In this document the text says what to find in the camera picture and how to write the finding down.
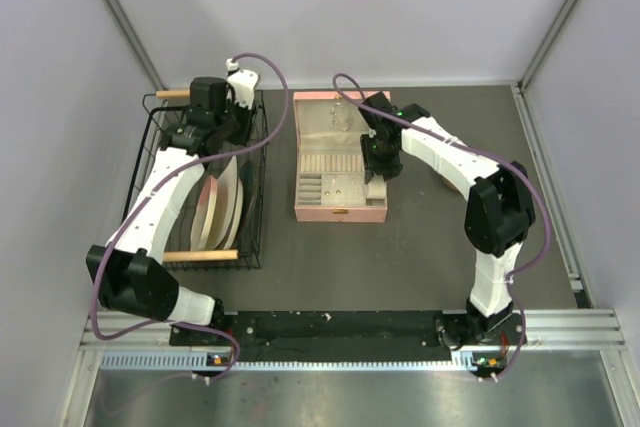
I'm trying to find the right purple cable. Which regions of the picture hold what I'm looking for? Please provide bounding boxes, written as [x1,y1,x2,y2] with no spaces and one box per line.
[331,72,553,381]

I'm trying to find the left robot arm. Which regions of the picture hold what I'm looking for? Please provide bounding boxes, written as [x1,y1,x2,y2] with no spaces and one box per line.
[86,69,259,344]

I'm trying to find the silver rhinestone necklace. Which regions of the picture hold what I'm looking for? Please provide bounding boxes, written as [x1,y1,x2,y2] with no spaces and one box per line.
[329,101,357,133]

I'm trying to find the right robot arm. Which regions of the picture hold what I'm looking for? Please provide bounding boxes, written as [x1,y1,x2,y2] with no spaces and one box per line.
[360,92,535,350]

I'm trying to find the small beige pillow block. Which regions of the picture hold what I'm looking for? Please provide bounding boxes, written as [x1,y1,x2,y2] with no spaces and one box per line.
[364,177,387,200]

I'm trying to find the black wire basket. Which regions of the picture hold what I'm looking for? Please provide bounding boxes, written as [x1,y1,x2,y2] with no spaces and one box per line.
[110,100,270,272]

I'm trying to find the dark teal plate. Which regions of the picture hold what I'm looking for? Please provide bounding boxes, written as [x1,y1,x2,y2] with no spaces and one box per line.
[238,160,260,250]

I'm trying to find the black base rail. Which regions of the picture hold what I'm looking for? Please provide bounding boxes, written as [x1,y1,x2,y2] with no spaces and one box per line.
[169,308,526,361]

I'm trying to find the cream dark rimmed plate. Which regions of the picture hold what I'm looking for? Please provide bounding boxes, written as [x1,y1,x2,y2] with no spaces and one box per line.
[206,156,244,251]

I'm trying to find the brown ceramic bowl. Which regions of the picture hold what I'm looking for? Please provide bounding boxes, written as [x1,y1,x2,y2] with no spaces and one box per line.
[440,176,458,192]

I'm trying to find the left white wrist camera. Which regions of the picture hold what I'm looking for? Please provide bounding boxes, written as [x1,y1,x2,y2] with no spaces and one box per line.
[225,58,260,110]

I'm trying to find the pink jewelry box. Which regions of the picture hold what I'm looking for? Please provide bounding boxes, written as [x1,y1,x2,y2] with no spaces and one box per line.
[293,91,388,223]

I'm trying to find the purple cable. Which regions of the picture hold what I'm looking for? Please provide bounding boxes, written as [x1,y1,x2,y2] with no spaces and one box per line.
[89,52,290,381]
[331,72,553,381]

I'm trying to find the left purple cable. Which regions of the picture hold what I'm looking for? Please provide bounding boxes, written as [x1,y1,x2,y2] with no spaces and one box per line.
[89,52,290,381]

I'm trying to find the grey slotted cable duct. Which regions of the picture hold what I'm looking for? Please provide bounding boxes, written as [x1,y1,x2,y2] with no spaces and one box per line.
[100,350,497,373]

